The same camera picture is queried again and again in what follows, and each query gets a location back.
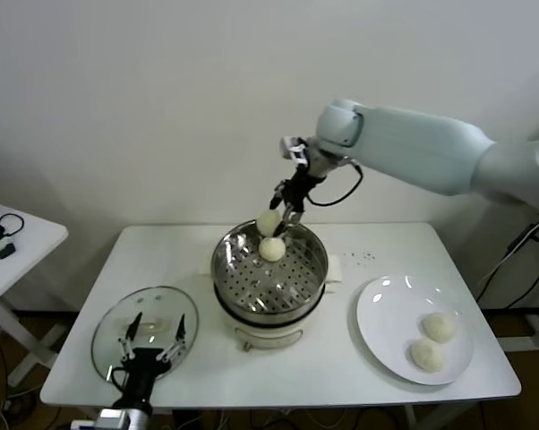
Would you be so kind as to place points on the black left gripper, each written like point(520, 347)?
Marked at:
point(142, 372)

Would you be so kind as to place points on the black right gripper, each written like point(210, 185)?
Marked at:
point(301, 188)

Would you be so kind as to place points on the white steamed baozi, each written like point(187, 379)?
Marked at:
point(271, 249)
point(268, 222)
point(426, 355)
point(438, 327)

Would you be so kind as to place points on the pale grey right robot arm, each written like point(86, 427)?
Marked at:
point(421, 143)

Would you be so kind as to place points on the perforated steel steamer basket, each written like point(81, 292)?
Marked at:
point(269, 286)

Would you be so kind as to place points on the round glass pot lid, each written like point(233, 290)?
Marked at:
point(113, 327)

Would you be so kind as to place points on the cream electric cooking pot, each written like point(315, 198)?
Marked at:
point(269, 335)

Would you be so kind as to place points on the white side table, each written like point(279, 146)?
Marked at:
point(32, 251)

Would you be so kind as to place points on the large white plate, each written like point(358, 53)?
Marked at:
point(381, 322)

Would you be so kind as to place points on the small black device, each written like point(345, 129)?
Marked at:
point(6, 253)

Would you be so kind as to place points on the white shelf stand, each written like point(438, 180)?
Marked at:
point(538, 331)

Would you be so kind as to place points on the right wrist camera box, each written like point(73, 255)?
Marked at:
point(295, 150)

